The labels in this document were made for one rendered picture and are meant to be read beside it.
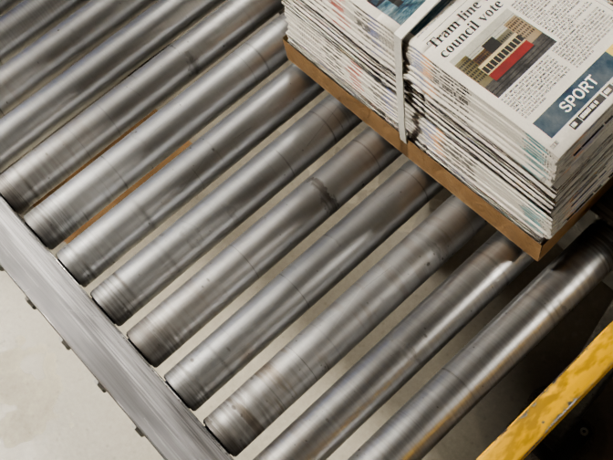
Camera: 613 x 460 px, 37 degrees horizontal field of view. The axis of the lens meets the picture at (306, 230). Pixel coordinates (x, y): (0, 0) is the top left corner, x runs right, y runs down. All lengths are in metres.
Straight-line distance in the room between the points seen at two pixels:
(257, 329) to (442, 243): 0.22
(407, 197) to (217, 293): 0.23
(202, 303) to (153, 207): 0.13
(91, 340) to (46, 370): 0.90
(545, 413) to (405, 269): 0.20
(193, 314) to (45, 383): 0.93
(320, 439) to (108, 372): 0.23
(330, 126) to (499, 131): 0.29
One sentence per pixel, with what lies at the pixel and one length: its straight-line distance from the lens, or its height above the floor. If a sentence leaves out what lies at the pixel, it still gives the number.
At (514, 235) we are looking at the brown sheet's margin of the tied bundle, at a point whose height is 0.83.
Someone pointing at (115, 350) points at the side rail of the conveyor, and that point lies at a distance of 0.97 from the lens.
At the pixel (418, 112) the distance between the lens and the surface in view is 0.93.
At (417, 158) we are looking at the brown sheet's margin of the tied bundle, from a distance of 1.00.
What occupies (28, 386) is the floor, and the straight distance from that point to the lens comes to 1.89.
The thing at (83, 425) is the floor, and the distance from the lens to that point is 1.83.
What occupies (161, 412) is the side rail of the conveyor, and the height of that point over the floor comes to 0.80.
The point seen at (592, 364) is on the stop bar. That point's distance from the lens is 0.93.
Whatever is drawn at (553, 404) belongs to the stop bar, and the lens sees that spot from 0.91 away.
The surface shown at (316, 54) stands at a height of 0.86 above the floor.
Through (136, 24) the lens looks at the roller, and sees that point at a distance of 1.18.
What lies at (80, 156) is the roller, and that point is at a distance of 1.11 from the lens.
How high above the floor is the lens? 1.69
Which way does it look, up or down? 64 degrees down
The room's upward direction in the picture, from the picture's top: 11 degrees counter-clockwise
